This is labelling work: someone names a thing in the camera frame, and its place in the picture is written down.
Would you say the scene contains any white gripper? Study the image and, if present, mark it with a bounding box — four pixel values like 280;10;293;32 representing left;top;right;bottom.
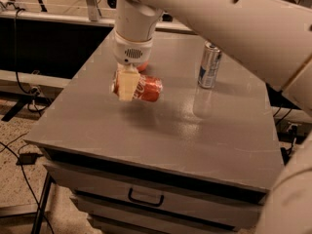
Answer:
113;30;153;101

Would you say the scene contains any red coke can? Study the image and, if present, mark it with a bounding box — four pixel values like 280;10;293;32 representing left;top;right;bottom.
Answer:
111;70;164;103

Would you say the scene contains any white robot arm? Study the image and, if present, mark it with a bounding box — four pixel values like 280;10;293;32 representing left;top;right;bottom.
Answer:
133;0;312;234

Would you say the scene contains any silver blue energy drink can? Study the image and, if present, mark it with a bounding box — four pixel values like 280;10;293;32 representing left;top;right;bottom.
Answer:
198;42;222;89

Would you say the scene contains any red apple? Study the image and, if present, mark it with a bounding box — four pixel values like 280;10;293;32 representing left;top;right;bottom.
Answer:
136;61;148;72

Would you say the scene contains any grey drawer cabinet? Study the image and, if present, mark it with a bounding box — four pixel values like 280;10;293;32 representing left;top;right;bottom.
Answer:
27;33;284;234

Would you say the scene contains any black power adapter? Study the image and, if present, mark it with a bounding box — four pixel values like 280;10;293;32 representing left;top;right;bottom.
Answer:
17;153;38;166

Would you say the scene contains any black hanging cable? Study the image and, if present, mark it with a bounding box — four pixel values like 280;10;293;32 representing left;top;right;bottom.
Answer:
13;7;50;114

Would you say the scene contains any metal railing post left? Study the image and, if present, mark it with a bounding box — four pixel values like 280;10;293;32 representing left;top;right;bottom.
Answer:
86;0;101;21

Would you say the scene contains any black drawer handle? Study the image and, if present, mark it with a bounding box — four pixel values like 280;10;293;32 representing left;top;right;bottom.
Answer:
128;188;165;208

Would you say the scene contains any black floor cable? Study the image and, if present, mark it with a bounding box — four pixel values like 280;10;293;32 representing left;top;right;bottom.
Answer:
0;132;56;234

